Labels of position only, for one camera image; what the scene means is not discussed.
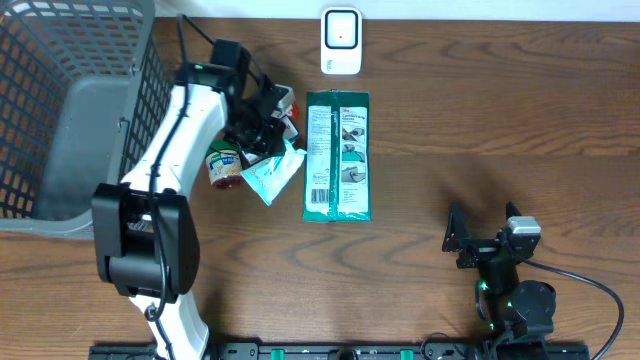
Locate orange small carton box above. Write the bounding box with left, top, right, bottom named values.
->
left=272, top=84, right=296, bottom=118

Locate green lid glass jar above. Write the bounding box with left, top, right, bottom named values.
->
left=205, top=139, right=243, bottom=189

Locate teal white tissue pack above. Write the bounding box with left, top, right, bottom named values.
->
left=241, top=140, right=307, bottom=206

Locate green white wipes packet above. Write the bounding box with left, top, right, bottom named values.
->
left=302, top=90, right=372, bottom=223

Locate white Panadol medicine box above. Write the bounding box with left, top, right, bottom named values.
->
left=241, top=115, right=299, bottom=167

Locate red snack stick sachet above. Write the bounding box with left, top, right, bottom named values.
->
left=284, top=102, right=299, bottom=120

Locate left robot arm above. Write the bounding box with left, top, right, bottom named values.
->
left=89, top=40, right=288, bottom=359

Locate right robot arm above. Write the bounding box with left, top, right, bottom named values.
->
left=442, top=202, right=556, bottom=359

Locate white barcode scanner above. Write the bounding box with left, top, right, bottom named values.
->
left=320, top=7, right=363, bottom=75

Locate grey plastic mesh basket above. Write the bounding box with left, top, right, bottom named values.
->
left=1, top=0, right=171, bottom=239

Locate black right camera cable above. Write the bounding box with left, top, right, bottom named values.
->
left=519, top=257, right=626, bottom=360

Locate black camera cable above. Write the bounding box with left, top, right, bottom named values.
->
left=143, top=13, right=216, bottom=360
left=519, top=257, right=626, bottom=360

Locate black left camera cable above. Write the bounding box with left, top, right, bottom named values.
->
left=143, top=13, right=216, bottom=360

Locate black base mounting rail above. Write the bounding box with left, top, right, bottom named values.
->
left=88, top=341, right=592, bottom=360

